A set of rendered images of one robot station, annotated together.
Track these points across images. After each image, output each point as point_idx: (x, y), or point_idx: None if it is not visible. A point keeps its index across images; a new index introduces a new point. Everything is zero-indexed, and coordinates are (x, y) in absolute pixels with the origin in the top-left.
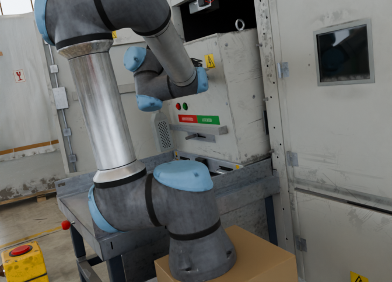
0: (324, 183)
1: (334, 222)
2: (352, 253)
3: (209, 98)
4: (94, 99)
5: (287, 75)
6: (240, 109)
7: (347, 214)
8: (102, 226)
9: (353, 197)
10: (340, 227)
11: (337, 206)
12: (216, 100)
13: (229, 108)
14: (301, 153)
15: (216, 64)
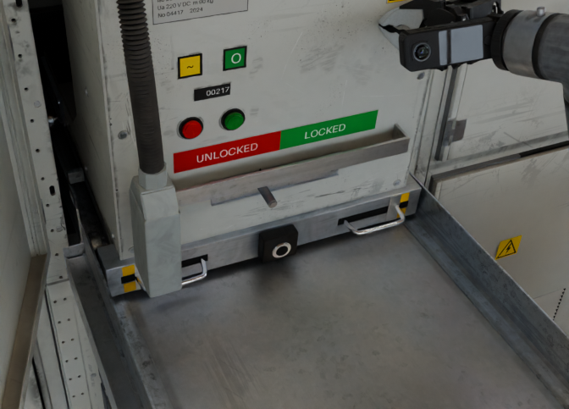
0: (501, 145)
1: (498, 193)
2: (511, 217)
3: (359, 77)
4: None
5: None
6: None
7: (522, 172)
8: None
9: (525, 146)
10: (505, 195)
11: (510, 169)
12: (385, 76)
13: (425, 84)
14: (476, 116)
15: None
